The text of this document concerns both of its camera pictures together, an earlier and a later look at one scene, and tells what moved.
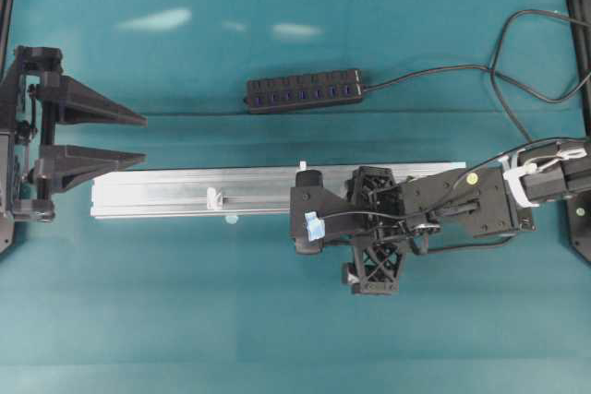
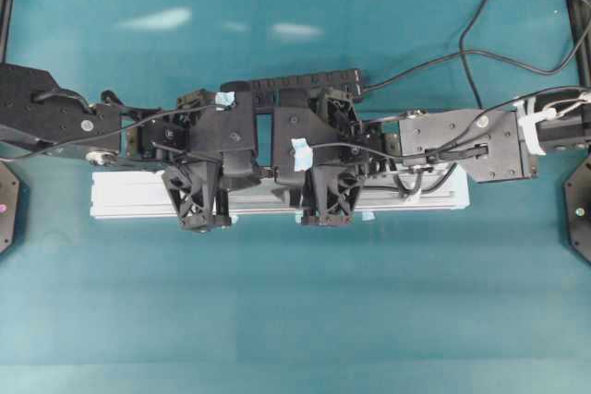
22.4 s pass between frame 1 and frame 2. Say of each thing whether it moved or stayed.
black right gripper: moved
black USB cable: moved
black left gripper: moved
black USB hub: stayed
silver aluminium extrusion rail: stayed
